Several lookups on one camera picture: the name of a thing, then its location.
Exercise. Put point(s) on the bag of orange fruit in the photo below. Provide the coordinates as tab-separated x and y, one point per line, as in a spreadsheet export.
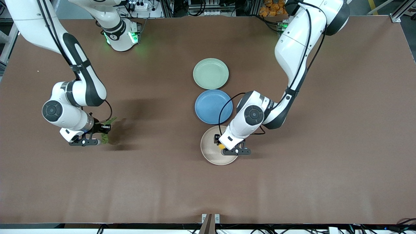
273	8

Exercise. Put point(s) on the light green plate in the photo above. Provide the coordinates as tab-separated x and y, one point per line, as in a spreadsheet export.
211	73

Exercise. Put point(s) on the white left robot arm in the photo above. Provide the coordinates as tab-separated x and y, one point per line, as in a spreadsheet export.
292	48

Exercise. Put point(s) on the yellow lemon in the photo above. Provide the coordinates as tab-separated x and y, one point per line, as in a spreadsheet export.
222	146

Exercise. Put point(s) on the silver metal mounting bracket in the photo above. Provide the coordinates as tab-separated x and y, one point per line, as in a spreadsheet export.
217	218

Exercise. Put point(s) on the brown table cover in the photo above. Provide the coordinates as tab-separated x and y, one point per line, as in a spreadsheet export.
130	188

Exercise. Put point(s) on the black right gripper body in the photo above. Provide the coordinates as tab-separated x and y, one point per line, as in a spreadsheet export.
97	127

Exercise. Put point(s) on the green lettuce leaf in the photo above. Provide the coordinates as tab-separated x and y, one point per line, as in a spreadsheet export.
104	139

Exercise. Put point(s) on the beige plate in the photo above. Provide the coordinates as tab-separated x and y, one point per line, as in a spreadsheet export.
209	149

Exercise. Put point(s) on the small white box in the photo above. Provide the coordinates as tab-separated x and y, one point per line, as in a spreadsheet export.
333	230

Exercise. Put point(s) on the white power strip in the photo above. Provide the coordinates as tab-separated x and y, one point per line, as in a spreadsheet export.
139	6

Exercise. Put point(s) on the white equipment box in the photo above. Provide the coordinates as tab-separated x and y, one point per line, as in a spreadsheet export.
208	12

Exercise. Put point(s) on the blue plate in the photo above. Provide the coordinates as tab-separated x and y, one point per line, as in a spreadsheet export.
209	107

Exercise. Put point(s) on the aluminium frame profile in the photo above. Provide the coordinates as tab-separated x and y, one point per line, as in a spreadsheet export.
401	11
8	45

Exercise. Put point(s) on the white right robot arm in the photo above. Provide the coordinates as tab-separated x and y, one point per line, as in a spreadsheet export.
29	19

